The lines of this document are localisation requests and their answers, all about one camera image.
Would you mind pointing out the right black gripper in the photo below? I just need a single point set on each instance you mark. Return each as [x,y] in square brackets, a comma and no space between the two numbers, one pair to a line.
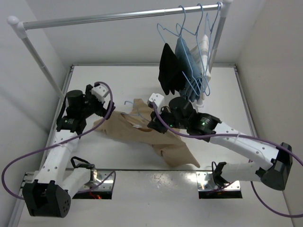
[153,123]

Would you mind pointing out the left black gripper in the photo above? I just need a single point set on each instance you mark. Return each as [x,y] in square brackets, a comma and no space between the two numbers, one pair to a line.
[101,111]

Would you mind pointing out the light blue wire hanger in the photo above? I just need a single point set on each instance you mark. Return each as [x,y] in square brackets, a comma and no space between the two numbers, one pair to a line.
[137,112]

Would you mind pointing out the beige t shirt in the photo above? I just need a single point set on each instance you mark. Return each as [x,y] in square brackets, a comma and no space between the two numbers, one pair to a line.
[168,146]

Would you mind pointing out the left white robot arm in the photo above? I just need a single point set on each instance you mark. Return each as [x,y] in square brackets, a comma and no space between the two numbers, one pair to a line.
[60,178]

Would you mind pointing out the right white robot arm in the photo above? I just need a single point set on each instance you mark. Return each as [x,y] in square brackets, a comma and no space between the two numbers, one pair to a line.
[269,164]

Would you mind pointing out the blue hanger with white garment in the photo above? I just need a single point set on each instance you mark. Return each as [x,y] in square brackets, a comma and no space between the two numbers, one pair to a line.
[208,59]

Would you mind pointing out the blue hanger with black garment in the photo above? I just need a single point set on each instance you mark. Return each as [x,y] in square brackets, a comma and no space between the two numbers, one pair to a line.
[161,30]

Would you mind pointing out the blue denim hanging garment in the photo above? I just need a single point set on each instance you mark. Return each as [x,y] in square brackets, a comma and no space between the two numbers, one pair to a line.
[190,70]

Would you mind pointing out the black hanging garment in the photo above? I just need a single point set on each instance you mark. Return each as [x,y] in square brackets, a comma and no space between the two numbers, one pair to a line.
[171,76]

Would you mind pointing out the white hanging garment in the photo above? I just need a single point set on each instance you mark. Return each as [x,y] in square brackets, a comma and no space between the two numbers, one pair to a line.
[200,54]

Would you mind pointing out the white and silver clothes rack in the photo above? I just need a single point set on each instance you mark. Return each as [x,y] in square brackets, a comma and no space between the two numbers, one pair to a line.
[20,28]

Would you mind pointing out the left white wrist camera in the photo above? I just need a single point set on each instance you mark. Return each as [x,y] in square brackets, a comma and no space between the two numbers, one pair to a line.
[100,92]

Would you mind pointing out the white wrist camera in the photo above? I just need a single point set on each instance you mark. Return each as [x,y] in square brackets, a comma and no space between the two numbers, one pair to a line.
[100,92]
[157,99]

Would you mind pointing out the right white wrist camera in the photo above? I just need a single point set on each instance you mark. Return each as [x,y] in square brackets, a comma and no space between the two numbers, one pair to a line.
[157,99]

